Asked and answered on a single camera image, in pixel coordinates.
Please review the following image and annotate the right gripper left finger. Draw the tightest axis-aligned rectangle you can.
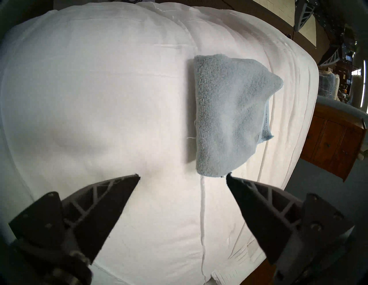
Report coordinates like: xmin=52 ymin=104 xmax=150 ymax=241
xmin=9 ymin=174 xmax=141 ymax=285

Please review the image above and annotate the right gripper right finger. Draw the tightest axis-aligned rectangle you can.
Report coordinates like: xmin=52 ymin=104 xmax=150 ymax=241
xmin=226 ymin=172 xmax=355 ymax=283

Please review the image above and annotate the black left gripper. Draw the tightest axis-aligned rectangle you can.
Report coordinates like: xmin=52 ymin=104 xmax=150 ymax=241
xmin=294 ymin=0 xmax=350 ymax=67

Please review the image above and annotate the light blue hand towel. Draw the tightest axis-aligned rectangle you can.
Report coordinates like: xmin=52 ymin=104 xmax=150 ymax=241
xmin=193 ymin=54 xmax=284 ymax=178

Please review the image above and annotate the light blue plush blanket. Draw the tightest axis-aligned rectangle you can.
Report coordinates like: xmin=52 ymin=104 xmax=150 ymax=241
xmin=318 ymin=72 xmax=341 ymax=99

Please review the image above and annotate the tall brown wooden dresser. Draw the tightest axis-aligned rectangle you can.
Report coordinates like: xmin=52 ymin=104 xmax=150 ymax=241
xmin=300 ymin=103 xmax=367 ymax=182

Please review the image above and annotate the white bed comforter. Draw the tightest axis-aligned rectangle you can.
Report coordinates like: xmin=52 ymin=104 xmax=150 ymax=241
xmin=0 ymin=1 xmax=319 ymax=285

